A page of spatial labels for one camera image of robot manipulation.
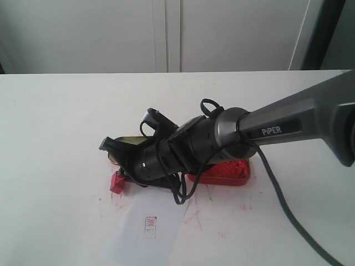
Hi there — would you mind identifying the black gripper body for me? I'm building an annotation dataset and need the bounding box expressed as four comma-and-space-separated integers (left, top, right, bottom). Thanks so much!
121, 127, 200, 190

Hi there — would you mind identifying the red rubber stamp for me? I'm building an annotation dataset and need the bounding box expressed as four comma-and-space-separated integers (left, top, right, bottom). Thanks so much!
110, 171, 125, 195

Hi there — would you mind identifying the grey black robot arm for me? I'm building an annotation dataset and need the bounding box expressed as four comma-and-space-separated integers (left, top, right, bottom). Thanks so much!
100, 71, 354, 189

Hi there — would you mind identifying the red ink tin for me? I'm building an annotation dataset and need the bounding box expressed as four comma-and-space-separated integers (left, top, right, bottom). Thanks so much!
199, 160, 251, 186

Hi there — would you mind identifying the gold tin lid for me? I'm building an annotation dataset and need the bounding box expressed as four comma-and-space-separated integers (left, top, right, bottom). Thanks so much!
108, 136, 147, 165

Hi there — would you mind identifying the white paper sheet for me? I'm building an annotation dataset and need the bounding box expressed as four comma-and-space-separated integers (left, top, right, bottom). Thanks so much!
103, 188, 188, 265

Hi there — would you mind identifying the white cabinet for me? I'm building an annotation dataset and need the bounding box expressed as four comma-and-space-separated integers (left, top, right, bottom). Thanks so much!
1, 1, 323, 74

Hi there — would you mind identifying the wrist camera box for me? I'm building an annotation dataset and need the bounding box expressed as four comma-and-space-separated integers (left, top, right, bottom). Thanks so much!
139, 108, 178, 137

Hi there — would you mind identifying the black cable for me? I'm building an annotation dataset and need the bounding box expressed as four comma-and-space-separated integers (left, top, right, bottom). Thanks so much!
138, 98, 355, 266

